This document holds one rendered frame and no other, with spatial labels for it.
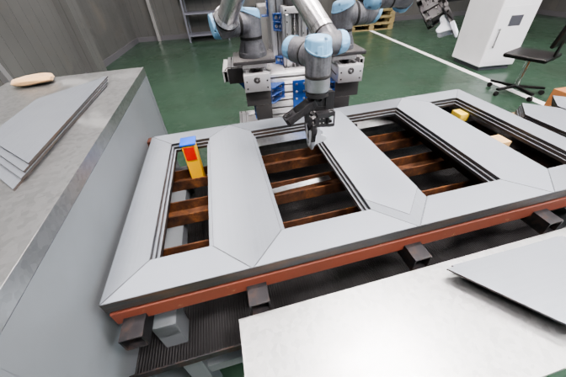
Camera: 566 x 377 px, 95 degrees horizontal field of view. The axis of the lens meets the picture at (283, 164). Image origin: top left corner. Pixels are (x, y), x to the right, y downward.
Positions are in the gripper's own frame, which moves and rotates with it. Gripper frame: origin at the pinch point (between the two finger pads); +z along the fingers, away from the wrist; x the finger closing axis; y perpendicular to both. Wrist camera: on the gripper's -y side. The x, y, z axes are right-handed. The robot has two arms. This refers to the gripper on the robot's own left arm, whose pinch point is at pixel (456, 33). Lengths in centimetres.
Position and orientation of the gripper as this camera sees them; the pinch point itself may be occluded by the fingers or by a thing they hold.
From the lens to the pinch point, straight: 120.5
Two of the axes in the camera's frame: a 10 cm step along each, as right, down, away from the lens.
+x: -5.9, -0.6, -8.0
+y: -7.7, 3.3, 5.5
